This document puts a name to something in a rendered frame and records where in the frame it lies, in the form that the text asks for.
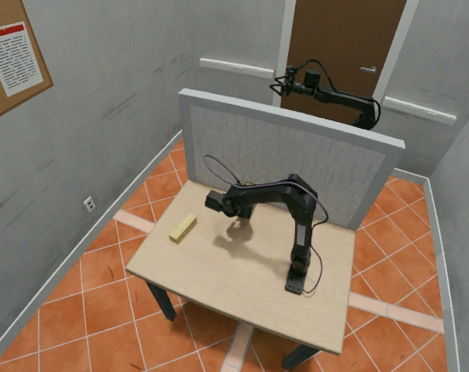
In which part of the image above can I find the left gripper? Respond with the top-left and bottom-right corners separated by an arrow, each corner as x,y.
237,204 -> 254,219

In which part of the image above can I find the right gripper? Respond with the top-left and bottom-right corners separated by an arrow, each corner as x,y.
269,69 -> 304,97

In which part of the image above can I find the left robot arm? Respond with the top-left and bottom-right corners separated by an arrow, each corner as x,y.
205,174 -> 318,294

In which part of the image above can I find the grey panel wall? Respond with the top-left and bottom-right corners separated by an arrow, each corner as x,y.
178,88 -> 405,231

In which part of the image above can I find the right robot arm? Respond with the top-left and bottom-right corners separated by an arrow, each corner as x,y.
300,69 -> 375,130

